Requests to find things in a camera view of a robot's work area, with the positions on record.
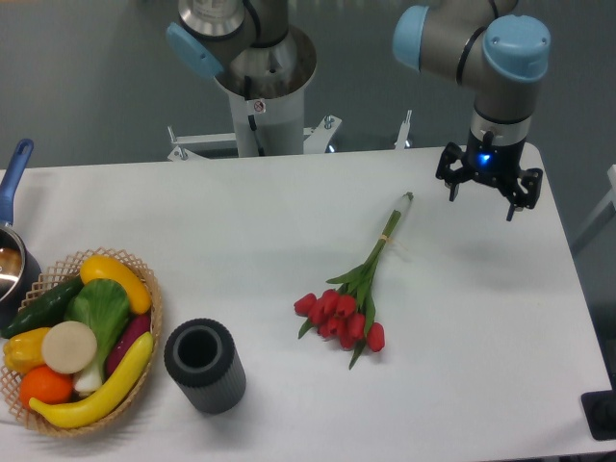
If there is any white furniture leg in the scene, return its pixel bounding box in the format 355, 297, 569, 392
570, 165, 615, 257

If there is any green bok choy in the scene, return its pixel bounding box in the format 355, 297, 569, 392
64, 279, 130, 397

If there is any white metal base frame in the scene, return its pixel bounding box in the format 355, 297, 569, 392
167, 109, 414, 162

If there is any beige round disc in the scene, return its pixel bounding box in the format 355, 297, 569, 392
41, 321, 97, 374

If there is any yellow bell pepper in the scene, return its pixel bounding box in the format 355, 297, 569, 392
3, 327, 51, 374

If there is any purple sweet potato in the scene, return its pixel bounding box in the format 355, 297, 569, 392
105, 314, 150, 377

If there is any woven wicker basket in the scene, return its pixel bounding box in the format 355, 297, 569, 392
1, 248, 163, 437

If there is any orange fruit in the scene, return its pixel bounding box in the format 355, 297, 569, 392
19, 366, 73, 410

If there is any blue handled saucepan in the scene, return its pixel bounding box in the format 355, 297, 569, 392
1, 139, 41, 328

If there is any long yellow banana squash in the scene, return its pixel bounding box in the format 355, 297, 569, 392
29, 332, 154, 429

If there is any dark grey ribbed vase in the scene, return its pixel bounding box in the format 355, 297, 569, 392
164, 319, 246, 415

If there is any green cucumber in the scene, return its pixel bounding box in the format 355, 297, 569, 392
1, 276, 84, 339

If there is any black box at table edge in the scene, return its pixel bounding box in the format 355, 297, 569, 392
580, 390, 616, 441

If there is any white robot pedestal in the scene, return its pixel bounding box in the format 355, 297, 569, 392
217, 25, 317, 158

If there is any red tulip bouquet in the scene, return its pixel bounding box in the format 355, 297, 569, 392
294, 192, 414, 369

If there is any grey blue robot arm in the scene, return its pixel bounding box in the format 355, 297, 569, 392
166, 1, 551, 212

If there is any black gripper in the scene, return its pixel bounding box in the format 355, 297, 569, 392
435, 131, 544, 221

